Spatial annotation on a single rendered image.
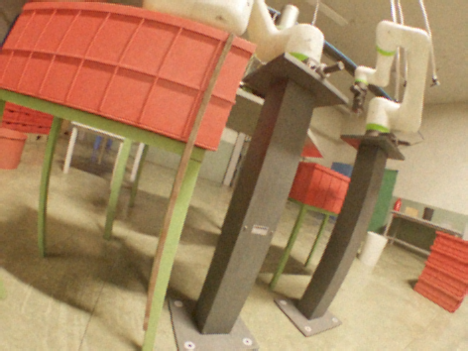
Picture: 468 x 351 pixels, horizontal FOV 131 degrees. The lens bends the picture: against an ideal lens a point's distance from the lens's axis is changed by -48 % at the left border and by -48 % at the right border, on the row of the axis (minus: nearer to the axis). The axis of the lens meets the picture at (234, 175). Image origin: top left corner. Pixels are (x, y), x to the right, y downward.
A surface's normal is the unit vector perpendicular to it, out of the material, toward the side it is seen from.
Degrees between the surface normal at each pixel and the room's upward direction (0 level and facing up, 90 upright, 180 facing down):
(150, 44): 90
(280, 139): 90
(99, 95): 90
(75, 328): 0
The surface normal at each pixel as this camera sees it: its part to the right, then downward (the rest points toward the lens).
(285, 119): 0.36, 0.15
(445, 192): -0.91, -0.29
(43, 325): 0.31, -0.95
